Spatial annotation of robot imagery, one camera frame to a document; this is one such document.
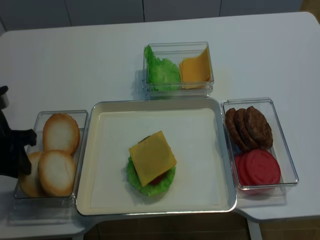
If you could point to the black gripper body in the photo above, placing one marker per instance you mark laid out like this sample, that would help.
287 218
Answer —
13 156

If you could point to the bun half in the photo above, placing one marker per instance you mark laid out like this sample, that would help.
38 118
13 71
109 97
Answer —
56 172
61 132
30 184

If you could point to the yellow cheese slice on burger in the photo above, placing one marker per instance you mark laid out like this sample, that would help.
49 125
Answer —
152 157

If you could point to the green lettuce under burger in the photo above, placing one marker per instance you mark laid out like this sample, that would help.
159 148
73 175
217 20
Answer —
149 190

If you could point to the green lettuce leaf in container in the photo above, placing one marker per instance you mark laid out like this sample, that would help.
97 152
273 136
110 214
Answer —
163 74

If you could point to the clear lettuce and cheese container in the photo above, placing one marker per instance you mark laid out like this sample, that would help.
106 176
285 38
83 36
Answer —
176 52

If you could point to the orange cheese slices stack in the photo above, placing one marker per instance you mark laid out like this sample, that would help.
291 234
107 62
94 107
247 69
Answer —
195 70

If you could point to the red tomato slice in burger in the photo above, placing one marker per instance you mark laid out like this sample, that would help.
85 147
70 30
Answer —
158 179

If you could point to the white metal tray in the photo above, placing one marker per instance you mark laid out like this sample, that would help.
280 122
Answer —
89 165

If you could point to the white paper tray liner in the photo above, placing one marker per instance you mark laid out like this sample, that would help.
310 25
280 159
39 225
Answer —
199 181

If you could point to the brown patty back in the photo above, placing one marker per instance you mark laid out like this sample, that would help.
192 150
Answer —
232 130

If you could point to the brown patty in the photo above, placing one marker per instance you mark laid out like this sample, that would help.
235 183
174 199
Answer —
258 127
232 130
239 121

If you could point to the red tomato slice lower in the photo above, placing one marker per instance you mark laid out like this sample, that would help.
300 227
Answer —
240 161

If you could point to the brown patty middle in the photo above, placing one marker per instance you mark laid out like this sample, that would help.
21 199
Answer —
239 121

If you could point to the red tomato slice top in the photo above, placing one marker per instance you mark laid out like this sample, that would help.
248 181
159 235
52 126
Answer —
259 167

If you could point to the brown patty front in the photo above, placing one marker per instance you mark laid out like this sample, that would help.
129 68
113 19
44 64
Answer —
258 127

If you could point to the clear patty and tomato container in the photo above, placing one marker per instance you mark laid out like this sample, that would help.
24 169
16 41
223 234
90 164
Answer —
264 195

